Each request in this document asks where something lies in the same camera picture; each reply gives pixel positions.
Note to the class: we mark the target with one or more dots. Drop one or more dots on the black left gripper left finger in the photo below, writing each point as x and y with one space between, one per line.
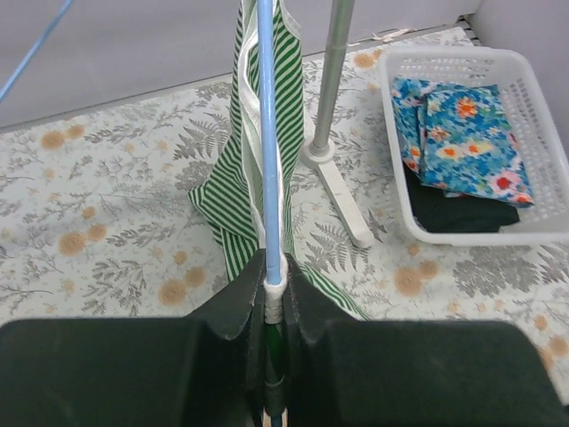
203 369

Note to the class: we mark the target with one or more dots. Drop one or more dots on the white clothes rack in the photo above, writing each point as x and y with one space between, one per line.
319 153

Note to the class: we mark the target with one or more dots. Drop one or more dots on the floral table cloth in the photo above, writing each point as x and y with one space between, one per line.
96 221

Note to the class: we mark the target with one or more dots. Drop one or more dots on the green striped tank top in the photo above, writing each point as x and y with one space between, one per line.
230 199

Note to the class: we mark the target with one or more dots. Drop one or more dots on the blue floral garment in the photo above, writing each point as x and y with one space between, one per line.
458 139

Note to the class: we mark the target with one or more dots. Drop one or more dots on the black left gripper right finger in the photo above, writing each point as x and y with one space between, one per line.
348 372

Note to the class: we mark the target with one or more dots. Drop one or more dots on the black folded garment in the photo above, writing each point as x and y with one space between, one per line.
439 214

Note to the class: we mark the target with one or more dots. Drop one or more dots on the white right laundry basket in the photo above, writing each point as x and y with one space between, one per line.
533 127

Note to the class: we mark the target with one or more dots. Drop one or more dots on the blue wire hanger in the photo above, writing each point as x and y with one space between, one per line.
34 49
275 280

